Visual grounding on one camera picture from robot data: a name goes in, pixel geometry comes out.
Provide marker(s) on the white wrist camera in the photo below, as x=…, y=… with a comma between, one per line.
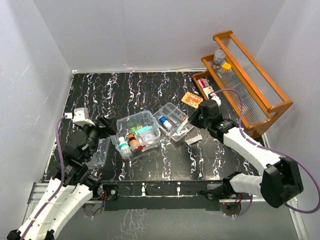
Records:
x=80, y=117
x=214, y=96

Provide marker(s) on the white green capped bottle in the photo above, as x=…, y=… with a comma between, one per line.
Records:
x=123, y=144

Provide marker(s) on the white blue gauze packet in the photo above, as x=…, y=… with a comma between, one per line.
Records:
x=148, y=136

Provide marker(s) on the orange wooden shelf rack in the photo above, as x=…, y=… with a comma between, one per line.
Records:
x=263, y=101

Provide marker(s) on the clear compartment organizer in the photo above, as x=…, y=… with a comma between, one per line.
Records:
x=174, y=116

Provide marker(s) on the clear jar on shelf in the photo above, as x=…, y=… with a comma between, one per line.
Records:
x=219, y=57

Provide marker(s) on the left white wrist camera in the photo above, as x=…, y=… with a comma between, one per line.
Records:
x=80, y=117

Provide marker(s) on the orange plaster packet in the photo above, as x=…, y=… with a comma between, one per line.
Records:
x=192, y=100

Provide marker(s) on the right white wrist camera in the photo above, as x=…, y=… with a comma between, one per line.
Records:
x=214, y=96

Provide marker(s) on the blue white spray bottle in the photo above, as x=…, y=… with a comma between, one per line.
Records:
x=163, y=120

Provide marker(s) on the clear box lid with handle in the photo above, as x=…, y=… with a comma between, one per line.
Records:
x=99, y=157

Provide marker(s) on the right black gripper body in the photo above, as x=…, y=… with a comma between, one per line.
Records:
x=198, y=120

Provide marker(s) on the orange brown medicine bottle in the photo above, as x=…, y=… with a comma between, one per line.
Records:
x=132, y=141

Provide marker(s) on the metal frame rail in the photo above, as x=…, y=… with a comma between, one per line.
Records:
x=172, y=191

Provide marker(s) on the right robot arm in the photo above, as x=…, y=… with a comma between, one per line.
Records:
x=279, y=178

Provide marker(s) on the red white medicine box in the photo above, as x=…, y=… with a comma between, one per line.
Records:
x=203, y=82

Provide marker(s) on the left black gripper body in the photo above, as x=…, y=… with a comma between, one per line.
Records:
x=95, y=133

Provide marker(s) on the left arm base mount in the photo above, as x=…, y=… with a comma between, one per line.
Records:
x=100, y=192

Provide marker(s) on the teal bandage packet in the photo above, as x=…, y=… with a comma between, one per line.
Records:
x=144, y=129

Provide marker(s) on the green wind oil box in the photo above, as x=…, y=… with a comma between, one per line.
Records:
x=134, y=129

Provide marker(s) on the clear first aid box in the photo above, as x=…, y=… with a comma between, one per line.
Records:
x=143, y=118

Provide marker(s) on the beige medicine box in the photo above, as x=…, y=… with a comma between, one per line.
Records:
x=208, y=92

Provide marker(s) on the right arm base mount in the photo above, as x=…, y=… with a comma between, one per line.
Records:
x=224, y=190

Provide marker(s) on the yellow capped bottle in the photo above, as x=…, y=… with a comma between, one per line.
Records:
x=226, y=66

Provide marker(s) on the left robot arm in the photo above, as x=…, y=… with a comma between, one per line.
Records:
x=62, y=180

